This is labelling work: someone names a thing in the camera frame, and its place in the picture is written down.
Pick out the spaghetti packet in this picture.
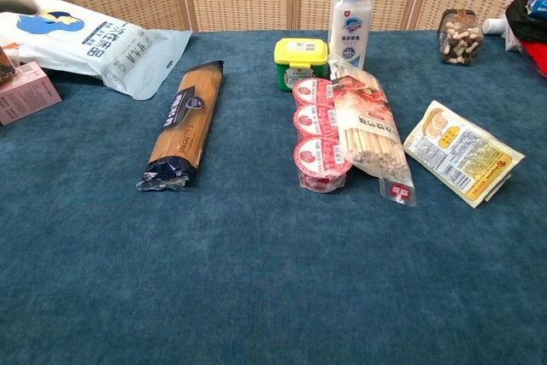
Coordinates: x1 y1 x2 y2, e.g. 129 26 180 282
136 60 226 192

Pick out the disposable chopsticks packet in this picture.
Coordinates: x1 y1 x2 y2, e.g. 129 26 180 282
327 58 417 208

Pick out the white blue disposable bedding bag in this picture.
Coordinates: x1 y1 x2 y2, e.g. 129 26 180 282
0 0 193 101

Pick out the black cloth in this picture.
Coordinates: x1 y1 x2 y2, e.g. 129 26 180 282
504 0 547 44

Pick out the red white yogurt cup pack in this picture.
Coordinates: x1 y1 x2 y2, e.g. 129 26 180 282
291 77 353 193

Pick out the blue table cloth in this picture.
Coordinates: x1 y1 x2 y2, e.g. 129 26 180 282
0 30 547 365

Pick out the green tub with yellow lid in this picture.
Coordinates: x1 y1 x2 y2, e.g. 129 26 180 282
273 37 329 93

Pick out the white blue body wash bottle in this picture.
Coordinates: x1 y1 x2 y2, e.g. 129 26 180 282
327 0 378 72

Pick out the yellow white snack pouch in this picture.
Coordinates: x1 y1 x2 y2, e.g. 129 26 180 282
403 100 526 209

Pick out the clear jar of mushroom candies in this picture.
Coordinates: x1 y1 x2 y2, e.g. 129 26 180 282
438 9 485 67

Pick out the white tube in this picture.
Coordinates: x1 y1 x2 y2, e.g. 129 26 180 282
482 16 509 35

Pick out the pink cardboard box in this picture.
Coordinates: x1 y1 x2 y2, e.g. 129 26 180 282
0 61 62 127

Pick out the red cloth item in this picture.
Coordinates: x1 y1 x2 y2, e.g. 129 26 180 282
518 38 547 78

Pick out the dark orange printed box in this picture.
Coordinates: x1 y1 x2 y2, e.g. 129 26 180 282
0 45 19 84

